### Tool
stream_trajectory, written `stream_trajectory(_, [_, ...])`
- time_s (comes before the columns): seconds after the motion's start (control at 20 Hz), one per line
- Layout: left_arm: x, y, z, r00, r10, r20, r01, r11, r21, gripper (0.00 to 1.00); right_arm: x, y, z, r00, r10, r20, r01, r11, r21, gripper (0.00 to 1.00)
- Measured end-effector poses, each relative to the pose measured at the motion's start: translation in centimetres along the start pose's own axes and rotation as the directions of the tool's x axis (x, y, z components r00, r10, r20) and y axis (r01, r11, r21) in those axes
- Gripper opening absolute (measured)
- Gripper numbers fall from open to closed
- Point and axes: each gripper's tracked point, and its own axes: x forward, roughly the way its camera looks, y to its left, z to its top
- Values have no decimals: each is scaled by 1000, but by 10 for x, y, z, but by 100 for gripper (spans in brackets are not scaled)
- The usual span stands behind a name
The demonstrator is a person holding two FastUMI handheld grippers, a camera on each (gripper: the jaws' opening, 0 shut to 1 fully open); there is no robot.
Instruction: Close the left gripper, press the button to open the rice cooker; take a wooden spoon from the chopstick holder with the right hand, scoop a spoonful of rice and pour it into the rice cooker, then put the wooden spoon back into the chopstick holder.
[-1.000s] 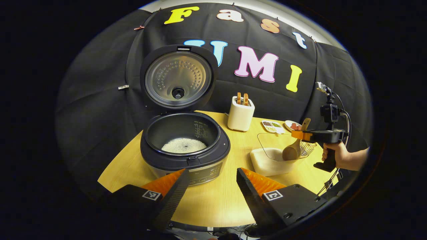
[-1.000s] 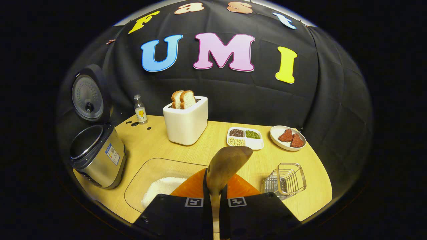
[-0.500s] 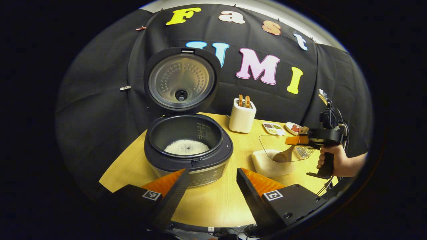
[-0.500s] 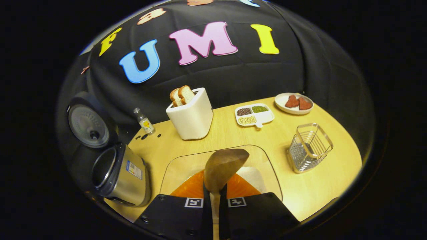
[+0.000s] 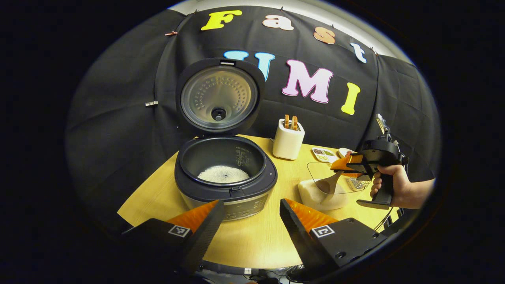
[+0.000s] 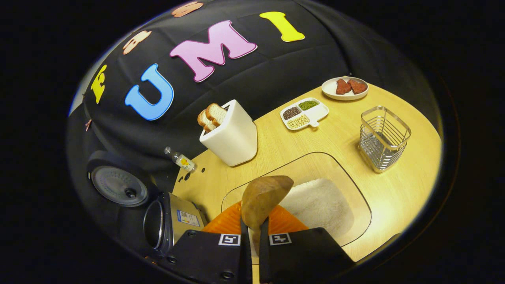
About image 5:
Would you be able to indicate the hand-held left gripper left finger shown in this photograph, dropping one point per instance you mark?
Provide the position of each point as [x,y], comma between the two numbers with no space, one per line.
[205,234]

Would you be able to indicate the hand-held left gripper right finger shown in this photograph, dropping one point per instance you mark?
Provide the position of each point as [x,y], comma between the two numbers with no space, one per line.
[296,236]

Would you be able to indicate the dark grey rice cooker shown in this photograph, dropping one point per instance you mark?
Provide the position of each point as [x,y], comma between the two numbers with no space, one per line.
[221,193]

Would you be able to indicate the toasted bread slice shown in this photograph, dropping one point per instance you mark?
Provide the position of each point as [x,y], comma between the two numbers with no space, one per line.
[287,121]
[294,123]

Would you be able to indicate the white rice container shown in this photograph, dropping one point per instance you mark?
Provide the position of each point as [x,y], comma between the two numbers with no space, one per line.
[311,197]

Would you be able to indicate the wooden spoon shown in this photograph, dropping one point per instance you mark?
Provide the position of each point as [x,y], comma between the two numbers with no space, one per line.
[323,187]

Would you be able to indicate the white cloth clip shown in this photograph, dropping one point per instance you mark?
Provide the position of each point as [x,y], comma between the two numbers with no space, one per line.
[151,103]

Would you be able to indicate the white rice heap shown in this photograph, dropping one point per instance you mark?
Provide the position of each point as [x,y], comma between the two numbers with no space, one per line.
[223,174]

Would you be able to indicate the white divided bean dish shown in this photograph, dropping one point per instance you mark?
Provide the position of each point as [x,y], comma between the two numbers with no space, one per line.
[321,154]

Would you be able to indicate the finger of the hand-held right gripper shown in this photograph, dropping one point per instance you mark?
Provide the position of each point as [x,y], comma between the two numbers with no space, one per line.
[347,162]
[354,174]

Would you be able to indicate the white toaster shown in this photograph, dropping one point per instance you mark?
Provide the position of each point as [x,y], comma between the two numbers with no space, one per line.
[287,144]

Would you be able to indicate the white round plate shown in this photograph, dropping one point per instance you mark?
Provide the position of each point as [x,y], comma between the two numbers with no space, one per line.
[344,152]

